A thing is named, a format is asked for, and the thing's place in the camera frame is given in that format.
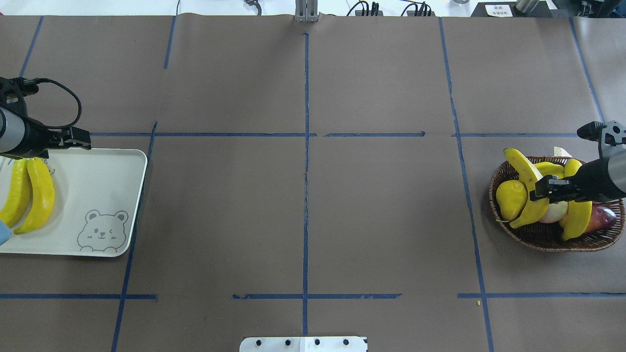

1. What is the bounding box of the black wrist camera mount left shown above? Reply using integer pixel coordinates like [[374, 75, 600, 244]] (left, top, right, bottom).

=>
[[0, 77, 82, 130]]

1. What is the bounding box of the basket paper tag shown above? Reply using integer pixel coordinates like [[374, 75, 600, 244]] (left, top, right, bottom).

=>
[[554, 146, 573, 158]]

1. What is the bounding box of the small yellow banana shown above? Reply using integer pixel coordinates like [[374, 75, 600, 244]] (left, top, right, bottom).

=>
[[534, 162, 565, 179]]

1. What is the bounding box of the white bear print tray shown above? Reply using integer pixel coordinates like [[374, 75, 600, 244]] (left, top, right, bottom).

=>
[[0, 149, 147, 258]]

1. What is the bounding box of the white pale fruit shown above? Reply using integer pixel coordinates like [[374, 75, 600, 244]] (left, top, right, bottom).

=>
[[538, 202, 569, 223]]

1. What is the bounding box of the dark red fruit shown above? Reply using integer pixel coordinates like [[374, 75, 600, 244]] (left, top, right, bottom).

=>
[[584, 204, 617, 234]]

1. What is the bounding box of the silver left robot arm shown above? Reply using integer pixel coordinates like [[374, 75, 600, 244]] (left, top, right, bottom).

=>
[[1, 109, 91, 243]]

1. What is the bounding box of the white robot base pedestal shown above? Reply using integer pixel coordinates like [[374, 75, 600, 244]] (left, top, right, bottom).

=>
[[239, 336, 369, 352]]

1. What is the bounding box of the brown wicker basket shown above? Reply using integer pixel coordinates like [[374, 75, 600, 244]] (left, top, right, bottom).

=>
[[487, 162, 625, 252]]

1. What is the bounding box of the yellow plush banana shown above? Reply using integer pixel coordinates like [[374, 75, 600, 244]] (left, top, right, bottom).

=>
[[0, 159, 32, 228]]

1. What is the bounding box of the yellow pear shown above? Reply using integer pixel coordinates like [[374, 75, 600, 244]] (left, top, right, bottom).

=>
[[496, 180, 528, 222]]

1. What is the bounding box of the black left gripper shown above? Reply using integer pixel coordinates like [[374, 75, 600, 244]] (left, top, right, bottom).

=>
[[17, 120, 92, 159]]

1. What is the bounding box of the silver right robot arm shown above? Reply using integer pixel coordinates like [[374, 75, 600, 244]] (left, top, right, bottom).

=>
[[529, 151, 626, 203]]

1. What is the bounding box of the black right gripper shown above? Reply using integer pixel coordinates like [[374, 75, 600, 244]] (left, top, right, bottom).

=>
[[530, 159, 614, 203]]

